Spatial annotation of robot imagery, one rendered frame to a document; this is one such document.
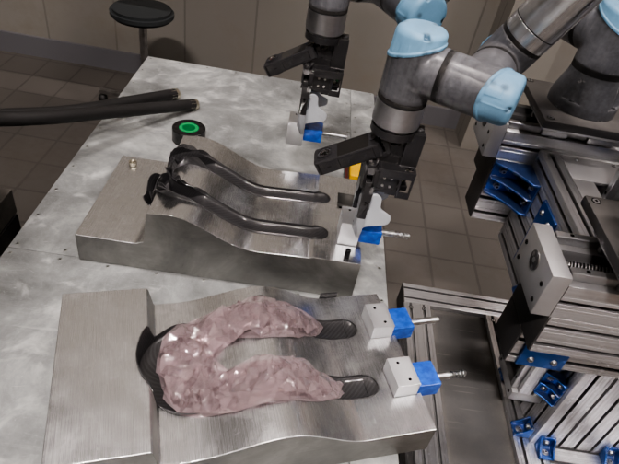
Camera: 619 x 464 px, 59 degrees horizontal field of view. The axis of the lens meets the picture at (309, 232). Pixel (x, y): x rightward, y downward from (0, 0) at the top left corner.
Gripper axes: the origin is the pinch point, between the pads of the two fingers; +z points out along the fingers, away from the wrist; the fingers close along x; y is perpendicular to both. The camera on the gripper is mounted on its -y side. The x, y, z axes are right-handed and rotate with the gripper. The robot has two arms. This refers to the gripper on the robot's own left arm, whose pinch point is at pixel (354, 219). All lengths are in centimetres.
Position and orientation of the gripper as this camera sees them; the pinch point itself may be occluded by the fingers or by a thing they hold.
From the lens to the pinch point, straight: 97.9
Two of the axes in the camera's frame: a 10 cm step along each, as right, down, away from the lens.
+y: 9.9, 1.6, 0.6
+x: 0.6, -6.5, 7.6
